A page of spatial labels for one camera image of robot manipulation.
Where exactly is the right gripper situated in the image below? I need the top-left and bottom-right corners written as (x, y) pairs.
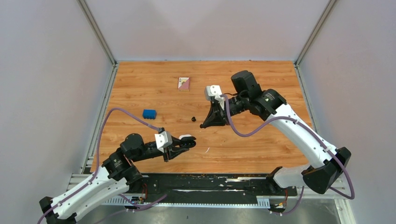
top-left (203, 93), bottom-right (248, 127)

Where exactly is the white earbud charging case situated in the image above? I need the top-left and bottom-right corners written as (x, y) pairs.
top-left (178, 134), bottom-right (192, 139)

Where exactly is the black earbud charging case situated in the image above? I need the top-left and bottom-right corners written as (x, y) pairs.
top-left (179, 136), bottom-right (196, 148)

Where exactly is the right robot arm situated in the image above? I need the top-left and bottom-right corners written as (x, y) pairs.
top-left (200, 70), bottom-right (354, 199)

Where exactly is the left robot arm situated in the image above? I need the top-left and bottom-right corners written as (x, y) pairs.
top-left (38, 131), bottom-right (196, 224)

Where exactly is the blue small object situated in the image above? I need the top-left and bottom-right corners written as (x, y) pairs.
top-left (142, 109), bottom-right (157, 119)

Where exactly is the playing card box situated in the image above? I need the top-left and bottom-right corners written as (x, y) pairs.
top-left (177, 77), bottom-right (190, 91)

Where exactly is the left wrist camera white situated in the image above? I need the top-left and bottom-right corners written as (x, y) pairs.
top-left (155, 131), bottom-right (173, 153)

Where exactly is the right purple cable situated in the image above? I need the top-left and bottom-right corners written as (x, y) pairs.
top-left (223, 94), bottom-right (355, 216)

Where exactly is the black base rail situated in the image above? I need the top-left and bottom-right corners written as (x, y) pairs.
top-left (125, 173), bottom-right (297, 205)

